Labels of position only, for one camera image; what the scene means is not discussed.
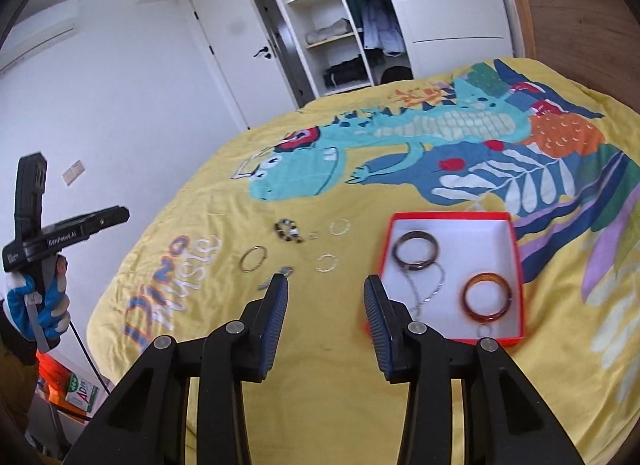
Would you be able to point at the amber bangle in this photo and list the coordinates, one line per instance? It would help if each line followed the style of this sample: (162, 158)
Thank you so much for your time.
(486, 297)

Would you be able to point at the small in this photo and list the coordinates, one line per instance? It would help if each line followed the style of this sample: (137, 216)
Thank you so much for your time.
(484, 330)

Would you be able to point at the white air conditioner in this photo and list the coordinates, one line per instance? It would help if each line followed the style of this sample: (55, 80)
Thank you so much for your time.
(38, 32)

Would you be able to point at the green white carton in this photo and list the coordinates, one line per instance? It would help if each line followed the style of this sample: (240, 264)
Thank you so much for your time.
(81, 393)

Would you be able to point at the wooden headboard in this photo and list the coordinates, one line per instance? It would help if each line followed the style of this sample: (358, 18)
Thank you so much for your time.
(593, 42)

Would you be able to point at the thin gold bangle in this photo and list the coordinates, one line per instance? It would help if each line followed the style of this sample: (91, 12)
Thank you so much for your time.
(253, 258)

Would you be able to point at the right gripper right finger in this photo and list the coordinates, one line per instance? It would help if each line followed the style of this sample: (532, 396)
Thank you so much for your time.
(505, 420)

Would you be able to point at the white open wardrobe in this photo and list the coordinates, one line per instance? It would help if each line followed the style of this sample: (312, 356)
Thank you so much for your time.
(347, 44)

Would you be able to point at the folded beige clothes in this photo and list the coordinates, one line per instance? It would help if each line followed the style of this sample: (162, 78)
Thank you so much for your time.
(338, 28)

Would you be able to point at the left hand blue glove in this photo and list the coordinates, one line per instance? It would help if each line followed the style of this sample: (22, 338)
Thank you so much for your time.
(53, 317)

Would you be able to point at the dark brown bangle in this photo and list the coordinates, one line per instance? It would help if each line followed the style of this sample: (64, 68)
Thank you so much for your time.
(415, 250)

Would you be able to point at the red jewelry box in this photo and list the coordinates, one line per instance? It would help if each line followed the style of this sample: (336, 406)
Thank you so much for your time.
(469, 243)

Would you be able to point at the white room door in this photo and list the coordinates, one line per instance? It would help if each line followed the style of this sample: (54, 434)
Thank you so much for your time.
(241, 46)

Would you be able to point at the yellow dinosaur bedspread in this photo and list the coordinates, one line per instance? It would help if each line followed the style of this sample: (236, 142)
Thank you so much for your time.
(507, 135)

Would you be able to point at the folded black clothes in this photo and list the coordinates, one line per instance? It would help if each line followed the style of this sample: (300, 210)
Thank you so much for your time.
(354, 70)

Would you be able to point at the silver twisted hoop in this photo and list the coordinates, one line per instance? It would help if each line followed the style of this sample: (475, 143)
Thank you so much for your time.
(326, 263)
(339, 227)

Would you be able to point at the hanging jackets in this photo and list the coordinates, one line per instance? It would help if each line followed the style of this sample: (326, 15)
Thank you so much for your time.
(379, 25)

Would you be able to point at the wall switch plate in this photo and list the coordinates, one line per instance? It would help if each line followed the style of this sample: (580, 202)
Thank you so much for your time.
(73, 172)

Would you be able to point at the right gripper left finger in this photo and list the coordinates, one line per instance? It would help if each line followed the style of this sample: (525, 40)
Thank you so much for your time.
(143, 420)

